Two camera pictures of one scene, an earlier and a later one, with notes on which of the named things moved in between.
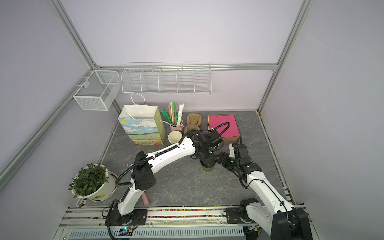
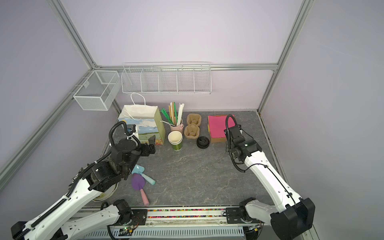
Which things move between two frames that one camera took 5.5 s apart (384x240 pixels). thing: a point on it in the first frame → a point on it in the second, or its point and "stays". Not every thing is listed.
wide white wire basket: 191,78 stays
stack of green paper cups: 174,136 stays
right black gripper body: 229,162 → 230,149
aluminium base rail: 96,217 stays
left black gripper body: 208,158 → 143,150
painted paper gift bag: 144,124 stays
